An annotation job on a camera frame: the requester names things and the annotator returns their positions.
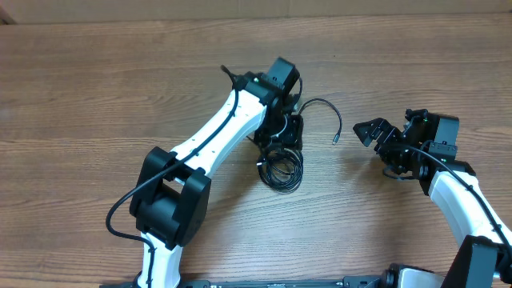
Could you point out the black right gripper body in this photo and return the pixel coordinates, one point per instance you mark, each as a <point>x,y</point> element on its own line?
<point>389,140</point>

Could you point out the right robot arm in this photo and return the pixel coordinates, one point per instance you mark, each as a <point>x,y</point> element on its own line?
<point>425,150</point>

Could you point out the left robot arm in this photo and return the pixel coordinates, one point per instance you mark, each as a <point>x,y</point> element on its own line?
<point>173,188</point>

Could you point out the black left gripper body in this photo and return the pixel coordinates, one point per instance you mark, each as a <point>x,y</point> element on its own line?
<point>286,134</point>

